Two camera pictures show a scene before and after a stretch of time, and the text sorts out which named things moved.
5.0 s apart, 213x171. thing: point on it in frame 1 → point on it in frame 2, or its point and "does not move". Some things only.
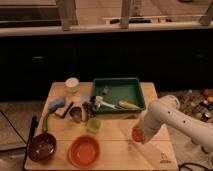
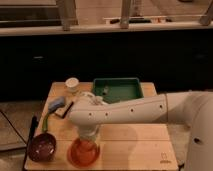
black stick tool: (65, 111) does not move
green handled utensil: (44, 124) does not move
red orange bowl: (84, 151) does not move
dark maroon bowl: (41, 147) does not move
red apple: (137, 134) → (88, 147)
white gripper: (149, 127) → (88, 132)
